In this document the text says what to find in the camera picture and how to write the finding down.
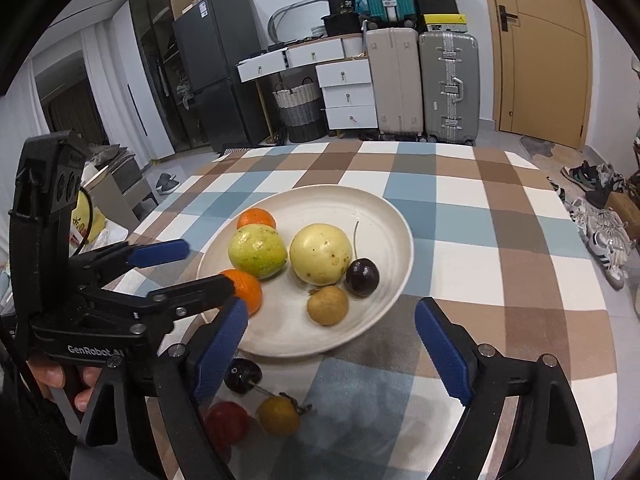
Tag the checked tablecloth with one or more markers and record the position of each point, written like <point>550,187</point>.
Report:
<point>475,240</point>

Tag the dark cherry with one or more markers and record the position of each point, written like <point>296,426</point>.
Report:
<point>362,277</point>
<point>243,375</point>

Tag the yellow and black shoe box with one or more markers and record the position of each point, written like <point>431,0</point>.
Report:
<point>445,23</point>

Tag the red cherry tomato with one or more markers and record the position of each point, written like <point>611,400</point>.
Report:
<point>226,422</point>

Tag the patterned floor rug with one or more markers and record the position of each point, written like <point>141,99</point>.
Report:
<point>235,152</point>

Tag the pair of grey slippers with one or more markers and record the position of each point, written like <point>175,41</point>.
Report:
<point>167,184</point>

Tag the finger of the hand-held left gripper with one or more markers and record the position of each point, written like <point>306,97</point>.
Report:
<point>215,287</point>
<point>160,252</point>

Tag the yellow bag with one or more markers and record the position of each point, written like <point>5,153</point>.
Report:
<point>92,220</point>

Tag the pile of loose sneakers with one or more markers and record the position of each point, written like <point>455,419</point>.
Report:
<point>600,230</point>

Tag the woven laundry basket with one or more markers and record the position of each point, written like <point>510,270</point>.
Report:
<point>300,110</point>

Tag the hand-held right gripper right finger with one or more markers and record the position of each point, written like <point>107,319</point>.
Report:
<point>445,350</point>

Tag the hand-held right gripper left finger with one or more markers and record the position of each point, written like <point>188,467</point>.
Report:
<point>220,350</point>

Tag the plain black shoe box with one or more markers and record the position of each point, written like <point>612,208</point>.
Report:
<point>437,7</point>

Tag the large yellow fruit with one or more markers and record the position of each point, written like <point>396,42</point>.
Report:
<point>320,255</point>

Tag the cream round plate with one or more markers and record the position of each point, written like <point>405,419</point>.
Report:
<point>370,225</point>

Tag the green citrus fruit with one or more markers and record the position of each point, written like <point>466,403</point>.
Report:
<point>257,252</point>

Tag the orange mandarin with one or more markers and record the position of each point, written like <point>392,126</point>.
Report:
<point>256,219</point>
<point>248,290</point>

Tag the white desk with drawers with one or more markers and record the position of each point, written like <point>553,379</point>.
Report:
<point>347,95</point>

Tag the dark open wardrobe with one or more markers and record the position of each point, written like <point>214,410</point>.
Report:
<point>160,60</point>

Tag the brown longan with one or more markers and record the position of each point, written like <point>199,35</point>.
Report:
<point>327,306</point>
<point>277,415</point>

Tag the person's left hand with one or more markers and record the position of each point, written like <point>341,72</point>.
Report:
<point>47,377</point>

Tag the dark grey refrigerator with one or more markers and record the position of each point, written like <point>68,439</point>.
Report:
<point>220,70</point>

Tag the beige suitcase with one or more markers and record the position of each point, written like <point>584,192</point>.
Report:
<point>392,85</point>

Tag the grey side cabinet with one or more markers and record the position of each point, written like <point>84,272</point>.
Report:
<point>125,185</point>

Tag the silver suitcase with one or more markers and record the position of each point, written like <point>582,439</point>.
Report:
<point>447,85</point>

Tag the wooden door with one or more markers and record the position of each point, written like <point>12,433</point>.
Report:
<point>540,60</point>

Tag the silver hoop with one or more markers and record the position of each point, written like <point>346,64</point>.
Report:
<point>280,12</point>

